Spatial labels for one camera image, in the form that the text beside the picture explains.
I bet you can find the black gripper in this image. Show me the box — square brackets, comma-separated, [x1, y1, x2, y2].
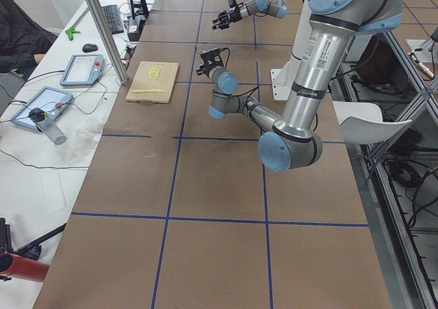
[211, 7, 243, 30]
[196, 54, 224, 79]

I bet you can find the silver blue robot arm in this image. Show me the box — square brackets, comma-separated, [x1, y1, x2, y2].
[211, 0, 287, 30]
[196, 0, 403, 172]

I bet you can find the wooden cutting board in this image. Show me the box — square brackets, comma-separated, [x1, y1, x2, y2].
[126, 62, 179, 104]

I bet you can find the yellow plastic knife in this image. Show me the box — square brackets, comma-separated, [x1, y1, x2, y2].
[132, 88, 164, 94]

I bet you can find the black keyboard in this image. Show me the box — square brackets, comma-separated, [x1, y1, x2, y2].
[101, 4, 124, 34]

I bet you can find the black computer mouse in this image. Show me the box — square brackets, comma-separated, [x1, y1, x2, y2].
[82, 43, 99, 53]

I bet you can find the upper teach pendant tablet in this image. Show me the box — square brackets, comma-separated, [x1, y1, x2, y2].
[60, 54, 105, 87]

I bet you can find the teach pendant tablet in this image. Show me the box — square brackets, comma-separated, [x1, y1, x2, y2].
[10, 86, 73, 131]
[60, 54, 105, 87]

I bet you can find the green plastic clamp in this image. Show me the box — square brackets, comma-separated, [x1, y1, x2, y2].
[65, 26, 81, 41]

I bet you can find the lower teach pendant tablet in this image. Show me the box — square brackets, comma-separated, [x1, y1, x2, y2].
[10, 86, 73, 131]

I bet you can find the clear water bottle black cap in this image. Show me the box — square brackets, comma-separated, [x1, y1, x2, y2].
[28, 107, 67, 145]

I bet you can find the white plastic chair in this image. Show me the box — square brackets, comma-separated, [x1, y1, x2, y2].
[333, 101, 412, 145]

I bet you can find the person in black jacket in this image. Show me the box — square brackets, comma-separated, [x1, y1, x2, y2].
[1, 0, 57, 73]

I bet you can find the red cylinder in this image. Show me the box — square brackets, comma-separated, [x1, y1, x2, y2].
[1, 252, 49, 282]

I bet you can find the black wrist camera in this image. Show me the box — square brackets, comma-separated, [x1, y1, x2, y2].
[228, 0, 237, 8]
[199, 48, 224, 60]

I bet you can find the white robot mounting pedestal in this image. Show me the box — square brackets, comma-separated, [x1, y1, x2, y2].
[270, 54, 323, 102]

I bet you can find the aluminium frame post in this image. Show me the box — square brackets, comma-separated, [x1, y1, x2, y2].
[85, 0, 128, 85]

